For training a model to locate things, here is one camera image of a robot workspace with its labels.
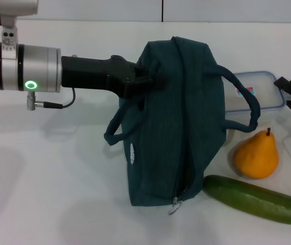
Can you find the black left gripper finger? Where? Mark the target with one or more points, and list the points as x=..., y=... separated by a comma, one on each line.
x=153, y=83
x=141, y=72

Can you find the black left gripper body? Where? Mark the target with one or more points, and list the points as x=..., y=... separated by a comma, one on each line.
x=92, y=74

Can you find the clear plastic food container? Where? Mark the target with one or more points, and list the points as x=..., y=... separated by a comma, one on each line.
x=263, y=89

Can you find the dark teal fabric bag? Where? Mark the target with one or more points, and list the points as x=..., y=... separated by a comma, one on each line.
x=166, y=132

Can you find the orange pear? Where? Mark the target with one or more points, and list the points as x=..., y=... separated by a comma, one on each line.
x=256, y=158

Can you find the green cucumber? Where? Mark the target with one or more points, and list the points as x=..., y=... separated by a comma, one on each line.
x=257, y=201

